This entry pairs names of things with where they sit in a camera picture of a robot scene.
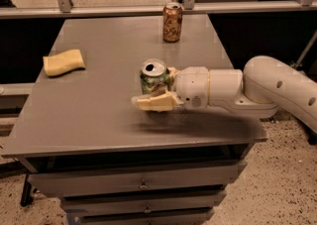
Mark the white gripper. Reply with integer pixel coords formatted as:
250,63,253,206
131,66,209,112

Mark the green soda can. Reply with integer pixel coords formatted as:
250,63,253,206
140,58,170,94

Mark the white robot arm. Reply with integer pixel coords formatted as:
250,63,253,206
132,56,317,132

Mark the brown soda can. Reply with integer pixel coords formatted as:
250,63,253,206
162,2,182,43

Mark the yellow sponge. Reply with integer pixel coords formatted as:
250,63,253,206
43,50,85,77

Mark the grey drawer cabinet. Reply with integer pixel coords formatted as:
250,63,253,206
0,14,268,225

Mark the middle grey drawer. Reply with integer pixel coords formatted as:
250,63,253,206
61,189,226,217

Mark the grey drawer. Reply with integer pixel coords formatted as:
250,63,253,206
61,189,226,217
29,160,247,197
75,208,214,225

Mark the bottom grey drawer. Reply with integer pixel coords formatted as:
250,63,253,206
75,208,214,225

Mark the top grey drawer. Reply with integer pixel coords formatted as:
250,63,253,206
29,160,247,197

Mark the metal railing frame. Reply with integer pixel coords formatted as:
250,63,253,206
1,0,317,18

